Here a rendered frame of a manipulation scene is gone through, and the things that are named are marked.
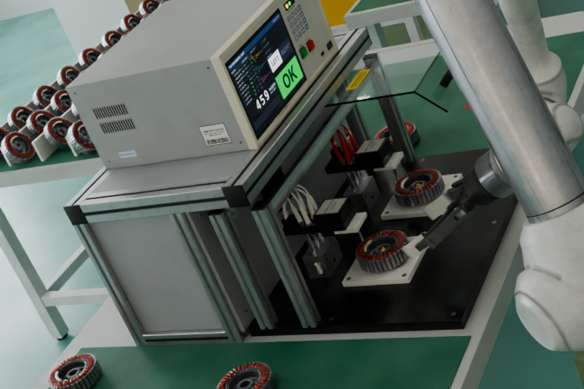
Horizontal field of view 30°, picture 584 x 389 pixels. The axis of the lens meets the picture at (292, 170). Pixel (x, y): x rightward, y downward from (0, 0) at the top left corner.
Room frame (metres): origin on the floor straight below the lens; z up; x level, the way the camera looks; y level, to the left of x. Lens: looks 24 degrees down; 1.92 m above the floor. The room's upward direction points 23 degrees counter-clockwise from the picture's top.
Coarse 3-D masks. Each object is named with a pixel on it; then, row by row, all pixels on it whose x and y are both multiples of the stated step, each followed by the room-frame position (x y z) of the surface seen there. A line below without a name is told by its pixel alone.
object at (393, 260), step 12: (372, 240) 1.98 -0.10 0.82; (384, 240) 1.98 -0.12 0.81; (396, 240) 1.94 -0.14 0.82; (360, 252) 1.95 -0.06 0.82; (372, 252) 1.97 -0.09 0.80; (384, 252) 1.92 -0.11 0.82; (396, 252) 1.90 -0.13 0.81; (360, 264) 1.94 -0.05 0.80; (372, 264) 1.91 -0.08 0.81; (384, 264) 1.90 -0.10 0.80; (396, 264) 1.90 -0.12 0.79
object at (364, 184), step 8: (368, 176) 2.25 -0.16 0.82; (360, 184) 2.23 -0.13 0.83; (368, 184) 2.22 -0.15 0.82; (352, 192) 2.21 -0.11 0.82; (360, 192) 2.20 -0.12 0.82; (368, 192) 2.21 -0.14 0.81; (376, 192) 2.24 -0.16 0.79; (352, 200) 2.21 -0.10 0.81; (360, 200) 2.20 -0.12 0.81; (368, 200) 2.20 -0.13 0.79; (376, 200) 2.23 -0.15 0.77; (360, 208) 2.20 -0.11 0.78; (368, 208) 2.19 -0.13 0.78
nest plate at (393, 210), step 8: (448, 176) 2.18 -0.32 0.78; (456, 176) 2.17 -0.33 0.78; (448, 184) 2.15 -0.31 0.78; (392, 200) 2.18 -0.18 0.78; (392, 208) 2.14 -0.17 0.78; (400, 208) 2.13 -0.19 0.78; (408, 208) 2.11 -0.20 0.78; (416, 208) 2.10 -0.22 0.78; (384, 216) 2.13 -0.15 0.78; (392, 216) 2.12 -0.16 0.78; (400, 216) 2.11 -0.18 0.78; (408, 216) 2.10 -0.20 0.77; (416, 216) 2.08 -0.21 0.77
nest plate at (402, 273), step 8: (408, 240) 1.99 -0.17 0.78; (408, 256) 1.92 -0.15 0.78; (408, 264) 1.90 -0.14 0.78; (416, 264) 1.89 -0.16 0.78; (352, 272) 1.95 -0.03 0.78; (360, 272) 1.94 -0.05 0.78; (384, 272) 1.90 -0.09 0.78; (392, 272) 1.89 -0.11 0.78; (400, 272) 1.88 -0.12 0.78; (408, 272) 1.87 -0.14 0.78; (344, 280) 1.93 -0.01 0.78; (352, 280) 1.92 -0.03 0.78; (360, 280) 1.91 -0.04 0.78; (368, 280) 1.90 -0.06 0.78; (376, 280) 1.89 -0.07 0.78; (384, 280) 1.88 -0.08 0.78; (392, 280) 1.87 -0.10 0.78; (400, 280) 1.86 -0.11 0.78; (408, 280) 1.85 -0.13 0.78
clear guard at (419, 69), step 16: (400, 48) 2.31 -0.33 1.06; (416, 48) 2.27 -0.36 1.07; (432, 48) 2.23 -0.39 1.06; (368, 64) 2.29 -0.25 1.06; (384, 64) 2.25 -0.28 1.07; (400, 64) 2.21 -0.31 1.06; (416, 64) 2.17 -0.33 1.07; (432, 64) 2.14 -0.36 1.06; (352, 80) 2.24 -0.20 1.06; (368, 80) 2.20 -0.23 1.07; (384, 80) 2.16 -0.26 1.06; (400, 80) 2.13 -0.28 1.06; (416, 80) 2.09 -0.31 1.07; (432, 80) 2.09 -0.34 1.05; (336, 96) 2.18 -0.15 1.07; (352, 96) 2.15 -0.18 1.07; (368, 96) 2.11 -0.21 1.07; (384, 96) 2.08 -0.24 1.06; (432, 96) 2.04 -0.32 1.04; (448, 96) 2.06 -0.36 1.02
